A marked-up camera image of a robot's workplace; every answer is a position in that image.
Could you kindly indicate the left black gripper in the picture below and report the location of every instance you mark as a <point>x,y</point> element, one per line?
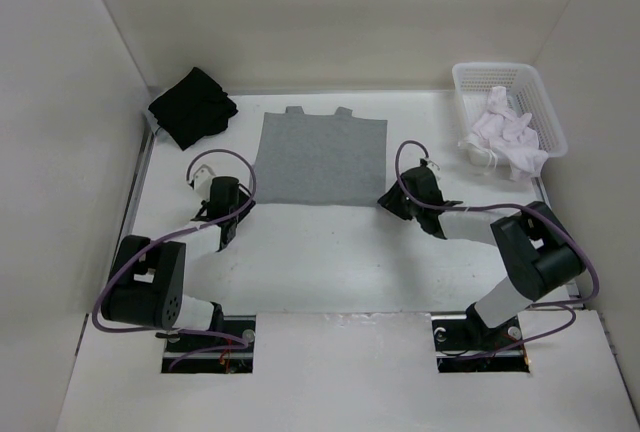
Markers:
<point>242,200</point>

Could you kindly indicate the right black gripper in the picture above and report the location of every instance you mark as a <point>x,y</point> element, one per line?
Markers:
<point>390,200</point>

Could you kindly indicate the grey tank top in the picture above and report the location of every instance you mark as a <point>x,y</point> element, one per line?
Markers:
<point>321,160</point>

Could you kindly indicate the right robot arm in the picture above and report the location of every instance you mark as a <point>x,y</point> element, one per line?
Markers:
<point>538,254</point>

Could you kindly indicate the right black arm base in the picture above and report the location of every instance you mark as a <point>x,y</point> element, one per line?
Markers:
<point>463,344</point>

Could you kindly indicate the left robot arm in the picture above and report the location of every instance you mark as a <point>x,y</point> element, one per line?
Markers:
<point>145,285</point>

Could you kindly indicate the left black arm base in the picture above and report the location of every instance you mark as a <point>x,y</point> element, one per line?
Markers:
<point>201,354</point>

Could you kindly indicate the folded black tank top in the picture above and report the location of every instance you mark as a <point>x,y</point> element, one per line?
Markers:
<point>195,108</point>

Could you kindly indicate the white tank top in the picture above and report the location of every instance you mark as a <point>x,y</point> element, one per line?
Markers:
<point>501,133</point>

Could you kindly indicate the white plastic basket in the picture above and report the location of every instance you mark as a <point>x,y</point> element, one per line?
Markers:
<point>525,93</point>

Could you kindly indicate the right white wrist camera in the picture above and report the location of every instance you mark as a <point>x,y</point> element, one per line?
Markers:
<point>432,166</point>

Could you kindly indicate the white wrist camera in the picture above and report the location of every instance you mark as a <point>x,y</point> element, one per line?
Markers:
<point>201,181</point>
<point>432,166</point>

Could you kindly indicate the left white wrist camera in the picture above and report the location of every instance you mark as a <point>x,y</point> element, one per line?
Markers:
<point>201,181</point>

